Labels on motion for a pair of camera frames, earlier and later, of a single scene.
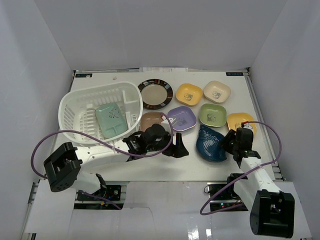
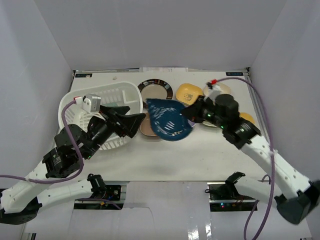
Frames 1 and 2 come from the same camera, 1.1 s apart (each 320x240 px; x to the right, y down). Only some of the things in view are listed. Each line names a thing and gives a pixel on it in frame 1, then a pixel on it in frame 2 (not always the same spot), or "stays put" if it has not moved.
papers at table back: (164, 69) stays put
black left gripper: (171, 144) -> (115, 121)
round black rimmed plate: (156, 93) stays put
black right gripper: (230, 135) -> (193, 112)
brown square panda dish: (148, 119) stays put
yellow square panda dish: (189, 94) stays put
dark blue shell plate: (209, 144) -> (166, 119)
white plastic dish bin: (109, 112) stays put
